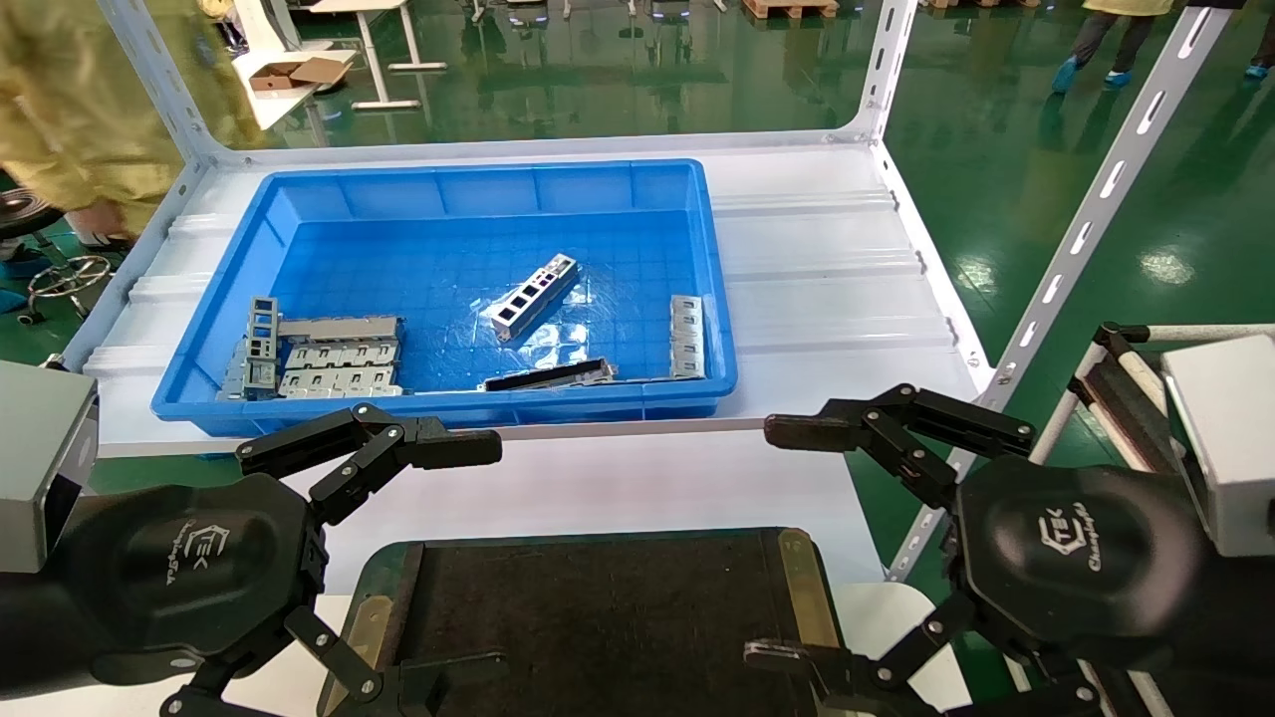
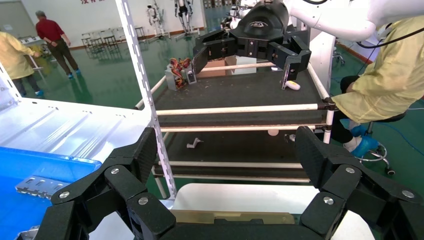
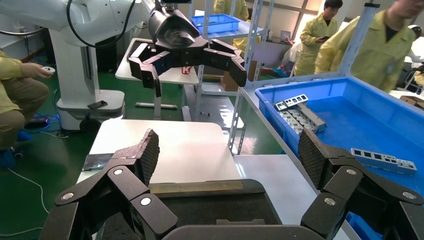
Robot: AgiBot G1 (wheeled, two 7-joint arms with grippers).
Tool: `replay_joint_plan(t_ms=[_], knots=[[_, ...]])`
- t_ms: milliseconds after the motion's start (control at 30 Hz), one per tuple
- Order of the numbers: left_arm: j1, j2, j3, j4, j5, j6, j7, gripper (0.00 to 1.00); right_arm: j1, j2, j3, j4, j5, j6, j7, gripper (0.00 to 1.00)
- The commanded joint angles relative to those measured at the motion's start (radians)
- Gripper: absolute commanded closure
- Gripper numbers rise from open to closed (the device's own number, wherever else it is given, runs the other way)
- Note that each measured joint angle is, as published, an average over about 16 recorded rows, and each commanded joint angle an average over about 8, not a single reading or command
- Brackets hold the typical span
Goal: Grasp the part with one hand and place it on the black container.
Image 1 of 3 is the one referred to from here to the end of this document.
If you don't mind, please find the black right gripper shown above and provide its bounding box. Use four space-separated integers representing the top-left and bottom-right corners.
744 383 1275 717

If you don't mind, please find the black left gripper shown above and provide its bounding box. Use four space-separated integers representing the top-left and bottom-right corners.
0 401 511 717

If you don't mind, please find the silver perforated metal part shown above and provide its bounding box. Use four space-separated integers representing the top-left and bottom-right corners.
487 253 580 343

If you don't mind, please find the black container with green rim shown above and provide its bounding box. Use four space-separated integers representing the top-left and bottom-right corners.
321 528 858 717

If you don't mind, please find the grey flat metal plate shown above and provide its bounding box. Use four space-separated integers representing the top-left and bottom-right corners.
282 342 401 369
277 366 407 399
277 316 406 343

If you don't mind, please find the dark narrow metal bar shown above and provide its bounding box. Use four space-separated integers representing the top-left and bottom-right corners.
478 358 619 392

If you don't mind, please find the white metal shelf rack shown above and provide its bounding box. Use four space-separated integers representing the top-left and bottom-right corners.
60 0 1241 584

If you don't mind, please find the blue plastic bin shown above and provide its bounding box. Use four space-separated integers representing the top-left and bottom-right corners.
151 159 739 439

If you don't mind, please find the silver slotted metal strip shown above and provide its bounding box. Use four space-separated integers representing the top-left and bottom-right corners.
669 295 706 380

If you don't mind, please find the white table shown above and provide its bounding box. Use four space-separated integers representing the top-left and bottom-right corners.
231 45 358 130

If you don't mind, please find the open cardboard box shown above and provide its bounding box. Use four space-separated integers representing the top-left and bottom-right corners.
249 57 352 94

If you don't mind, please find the white desk with T feet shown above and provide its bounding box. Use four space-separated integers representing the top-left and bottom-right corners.
299 0 449 111

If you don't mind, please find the black round stool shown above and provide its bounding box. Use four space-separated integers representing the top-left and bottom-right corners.
0 189 116 328

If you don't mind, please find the wooden pallet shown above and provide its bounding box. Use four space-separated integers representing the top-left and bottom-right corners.
742 0 840 21

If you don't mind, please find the person in yellow coat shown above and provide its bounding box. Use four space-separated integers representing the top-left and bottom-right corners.
0 0 265 250

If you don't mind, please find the grey leaning metal bracket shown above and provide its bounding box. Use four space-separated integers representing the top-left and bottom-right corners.
217 339 250 402

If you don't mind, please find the grey upright metal bracket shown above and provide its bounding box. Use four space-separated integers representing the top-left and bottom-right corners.
246 296 281 399

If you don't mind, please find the white tube frame cart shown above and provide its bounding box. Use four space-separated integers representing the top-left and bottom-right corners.
1026 321 1275 474

